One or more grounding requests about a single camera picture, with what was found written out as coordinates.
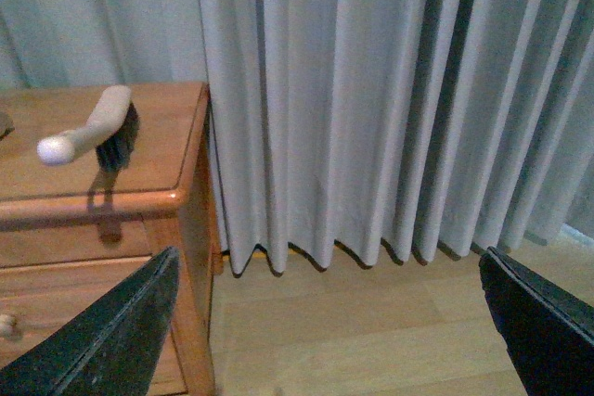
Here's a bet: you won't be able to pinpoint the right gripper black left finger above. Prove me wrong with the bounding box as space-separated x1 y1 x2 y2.
1 247 180 395

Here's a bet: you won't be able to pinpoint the wooden nightstand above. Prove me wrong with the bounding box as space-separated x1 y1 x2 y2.
1 82 219 395

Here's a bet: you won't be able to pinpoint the beige hand brush black bristles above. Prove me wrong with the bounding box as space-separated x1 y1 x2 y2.
37 85 140 172

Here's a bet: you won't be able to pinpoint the wooden drawer knob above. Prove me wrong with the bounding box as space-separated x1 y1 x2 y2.
0 313 18 339

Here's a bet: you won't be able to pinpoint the grey pleated curtain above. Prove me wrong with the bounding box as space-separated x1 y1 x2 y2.
1 0 593 272

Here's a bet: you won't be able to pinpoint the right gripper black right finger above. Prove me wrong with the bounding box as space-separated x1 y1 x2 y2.
479 248 593 395

